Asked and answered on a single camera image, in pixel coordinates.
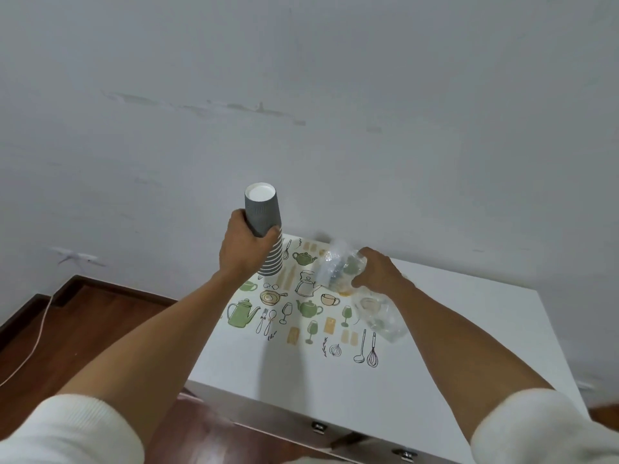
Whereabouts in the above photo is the person's left hand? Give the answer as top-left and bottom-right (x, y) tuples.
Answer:
(218, 208), (283, 285)

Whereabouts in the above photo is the person's right hand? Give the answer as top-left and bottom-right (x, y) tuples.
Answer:
(350, 247), (417, 298)

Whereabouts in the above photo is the clear plastic sleeve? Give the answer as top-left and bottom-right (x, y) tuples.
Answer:
(314, 238), (410, 345)

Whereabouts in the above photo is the stack of grey paper cups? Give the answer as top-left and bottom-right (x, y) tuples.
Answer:
(244, 182), (285, 278)

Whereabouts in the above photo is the person's right forearm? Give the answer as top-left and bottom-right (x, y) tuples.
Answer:
(386, 280), (555, 443)

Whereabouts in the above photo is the person's left forearm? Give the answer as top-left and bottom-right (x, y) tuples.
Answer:
(57, 273), (234, 445)

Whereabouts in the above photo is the white cabinet with printed top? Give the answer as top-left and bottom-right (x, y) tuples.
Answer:
(185, 233), (592, 464)

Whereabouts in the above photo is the white right sleeve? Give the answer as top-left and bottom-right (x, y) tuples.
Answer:
(469, 389), (619, 464)

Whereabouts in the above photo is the white sleeve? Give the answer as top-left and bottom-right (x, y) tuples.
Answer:
(0, 394), (146, 464)
(469, 389), (619, 464)

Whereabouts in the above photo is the white left sleeve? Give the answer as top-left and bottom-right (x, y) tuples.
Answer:
(0, 394), (146, 464)

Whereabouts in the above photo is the white floor cable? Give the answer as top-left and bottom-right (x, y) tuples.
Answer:
(0, 294), (54, 388)

